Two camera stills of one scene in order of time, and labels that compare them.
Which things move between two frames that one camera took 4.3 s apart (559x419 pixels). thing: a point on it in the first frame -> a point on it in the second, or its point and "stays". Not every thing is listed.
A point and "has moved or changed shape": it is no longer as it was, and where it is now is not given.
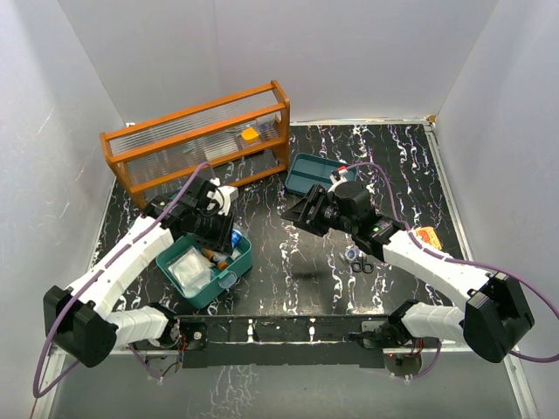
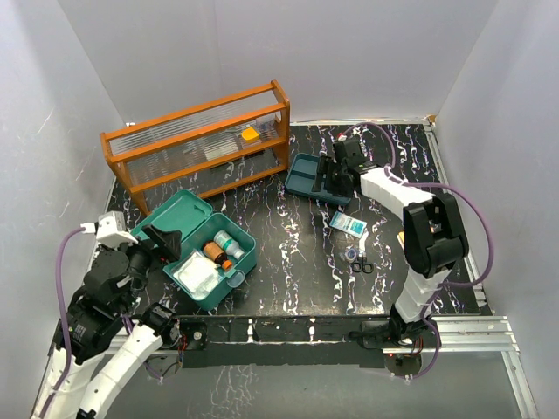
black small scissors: (368, 267) stays
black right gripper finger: (315, 203) -> (322, 166)
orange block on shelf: (250, 135) stays
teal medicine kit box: (199, 273) stays
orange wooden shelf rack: (239, 138) stays
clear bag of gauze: (189, 271) has moved or changed shape
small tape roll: (350, 253) stays
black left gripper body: (211, 229) -> (141, 262)
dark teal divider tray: (307, 170) stays
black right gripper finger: (305, 218) -> (341, 184)
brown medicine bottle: (220, 259) stays
